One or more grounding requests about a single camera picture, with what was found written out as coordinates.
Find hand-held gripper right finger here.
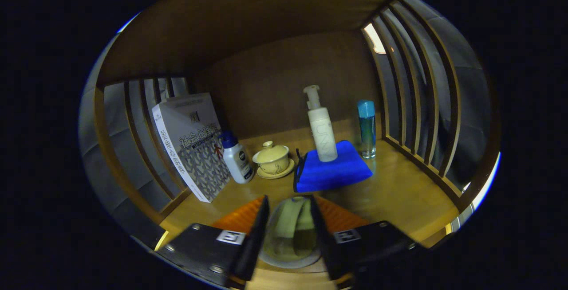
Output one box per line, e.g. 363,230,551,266
309,195,420,288

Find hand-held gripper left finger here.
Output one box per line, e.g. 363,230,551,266
153,195,270,288

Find green handled scrub sponge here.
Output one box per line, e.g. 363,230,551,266
260,196,322,269

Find wooden countertop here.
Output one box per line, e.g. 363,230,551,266
160,119,460,290

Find brown wooden cabinet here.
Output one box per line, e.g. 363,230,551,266
91,0,502,255

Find blue folded cloth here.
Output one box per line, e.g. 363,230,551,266
293,140,373,193

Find beige lidded tea cup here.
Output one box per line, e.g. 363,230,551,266
252,141,296,180

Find white bottle blue cap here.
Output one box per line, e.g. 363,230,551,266
220,131,255,184

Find white pump bottle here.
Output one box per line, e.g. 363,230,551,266
303,85,339,163

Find white patterned book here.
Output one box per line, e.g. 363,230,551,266
151,93,231,203

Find blue transparent bottle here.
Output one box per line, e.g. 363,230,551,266
357,100,377,159

